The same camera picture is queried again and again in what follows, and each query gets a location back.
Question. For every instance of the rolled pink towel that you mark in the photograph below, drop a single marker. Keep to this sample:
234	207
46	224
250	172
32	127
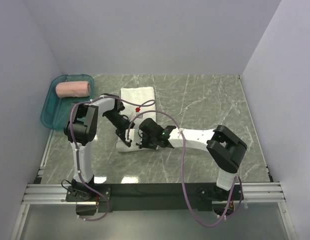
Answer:
73	89

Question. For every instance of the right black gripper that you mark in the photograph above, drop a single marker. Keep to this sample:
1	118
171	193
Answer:
142	144

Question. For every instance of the teal plastic tray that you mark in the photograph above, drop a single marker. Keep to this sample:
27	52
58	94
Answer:
56	111

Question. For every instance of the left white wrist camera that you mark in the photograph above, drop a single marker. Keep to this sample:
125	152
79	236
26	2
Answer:
139	113

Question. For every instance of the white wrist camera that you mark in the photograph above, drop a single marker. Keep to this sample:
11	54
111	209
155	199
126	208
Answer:
128	137
139	113

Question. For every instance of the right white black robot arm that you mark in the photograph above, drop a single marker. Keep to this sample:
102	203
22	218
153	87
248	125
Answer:
226	149

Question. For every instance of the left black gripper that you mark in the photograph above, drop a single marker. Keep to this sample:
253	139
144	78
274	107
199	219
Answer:
121	132

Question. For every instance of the aluminium rail frame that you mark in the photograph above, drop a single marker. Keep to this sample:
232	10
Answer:
253	192

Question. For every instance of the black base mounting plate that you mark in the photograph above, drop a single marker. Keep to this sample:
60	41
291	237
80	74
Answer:
148	197

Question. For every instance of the white towel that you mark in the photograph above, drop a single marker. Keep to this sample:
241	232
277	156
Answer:
143	97

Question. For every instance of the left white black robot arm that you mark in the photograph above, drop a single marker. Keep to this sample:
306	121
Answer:
81	130

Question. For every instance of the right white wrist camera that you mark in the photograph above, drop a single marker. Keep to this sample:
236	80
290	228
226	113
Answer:
128	137

